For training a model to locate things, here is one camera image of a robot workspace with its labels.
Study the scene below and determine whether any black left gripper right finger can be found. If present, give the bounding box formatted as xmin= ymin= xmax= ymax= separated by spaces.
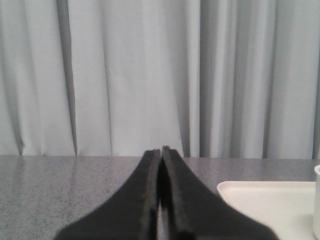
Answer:
xmin=159 ymin=146 xmax=277 ymax=240

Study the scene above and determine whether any cream rectangular plastic tray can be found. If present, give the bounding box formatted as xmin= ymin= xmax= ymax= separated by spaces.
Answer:
xmin=217 ymin=181 xmax=316 ymax=240

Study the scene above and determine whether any grey pleated curtain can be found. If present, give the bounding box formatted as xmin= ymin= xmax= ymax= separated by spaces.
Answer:
xmin=0 ymin=0 xmax=320 ymax=159

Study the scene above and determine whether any white smiley mug black handle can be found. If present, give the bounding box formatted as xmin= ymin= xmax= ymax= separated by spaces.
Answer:
xmin=313 ymin=165 xmax=320 ymax=240

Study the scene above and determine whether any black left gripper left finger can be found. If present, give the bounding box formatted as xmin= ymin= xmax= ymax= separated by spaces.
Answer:
xmin=55 ymin=149 xmax=161 ymax=240

